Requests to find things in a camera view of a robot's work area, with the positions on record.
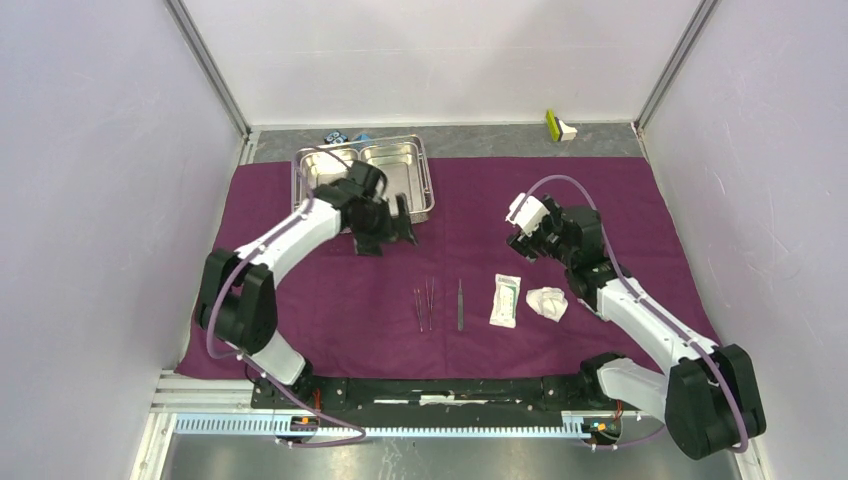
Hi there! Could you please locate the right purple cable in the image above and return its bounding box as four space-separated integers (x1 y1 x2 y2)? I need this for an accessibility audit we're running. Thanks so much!
515 174 751 454

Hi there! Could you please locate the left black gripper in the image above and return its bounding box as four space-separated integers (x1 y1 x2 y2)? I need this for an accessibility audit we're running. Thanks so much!
350 193 418 258

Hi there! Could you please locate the steel scalpel handle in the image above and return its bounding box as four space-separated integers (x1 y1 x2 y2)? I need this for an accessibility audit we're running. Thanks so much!
457 279 464 332
425 277 435 331

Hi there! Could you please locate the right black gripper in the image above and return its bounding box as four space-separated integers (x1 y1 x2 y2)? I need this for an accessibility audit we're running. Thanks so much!
505 193 576 268

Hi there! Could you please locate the metal instrument tray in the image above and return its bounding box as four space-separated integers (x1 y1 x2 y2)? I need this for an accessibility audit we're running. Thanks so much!
291 134 435 224

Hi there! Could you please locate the purple cable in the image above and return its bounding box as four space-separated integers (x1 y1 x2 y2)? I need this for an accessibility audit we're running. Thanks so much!
515 174 751 454
203 146 368 449

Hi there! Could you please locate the white sterile packet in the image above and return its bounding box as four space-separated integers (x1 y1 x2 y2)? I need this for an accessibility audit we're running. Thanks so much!
489 274 521 329

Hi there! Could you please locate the white gauze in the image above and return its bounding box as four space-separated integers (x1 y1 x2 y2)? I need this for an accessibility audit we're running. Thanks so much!
525 287 569 322

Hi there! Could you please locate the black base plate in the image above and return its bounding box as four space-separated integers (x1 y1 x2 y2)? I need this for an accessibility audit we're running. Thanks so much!
291 374 635 429

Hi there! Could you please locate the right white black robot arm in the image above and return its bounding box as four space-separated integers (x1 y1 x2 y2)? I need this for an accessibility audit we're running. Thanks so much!
506 193 767 460

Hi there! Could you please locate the aluminium frame rail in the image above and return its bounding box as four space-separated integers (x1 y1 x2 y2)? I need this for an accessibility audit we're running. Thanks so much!
131 371 771 479

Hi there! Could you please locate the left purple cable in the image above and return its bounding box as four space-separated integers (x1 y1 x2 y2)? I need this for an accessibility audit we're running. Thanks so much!
203 146 368 449

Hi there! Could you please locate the yellow green white object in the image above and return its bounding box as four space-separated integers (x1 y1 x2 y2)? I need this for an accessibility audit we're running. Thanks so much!
545 109 578 143

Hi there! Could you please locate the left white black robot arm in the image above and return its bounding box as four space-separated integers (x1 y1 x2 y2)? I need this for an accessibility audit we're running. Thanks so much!
194 160 418 408

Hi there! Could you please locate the purple cloth wrap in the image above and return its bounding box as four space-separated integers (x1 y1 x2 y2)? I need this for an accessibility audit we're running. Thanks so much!
176 156 731 380

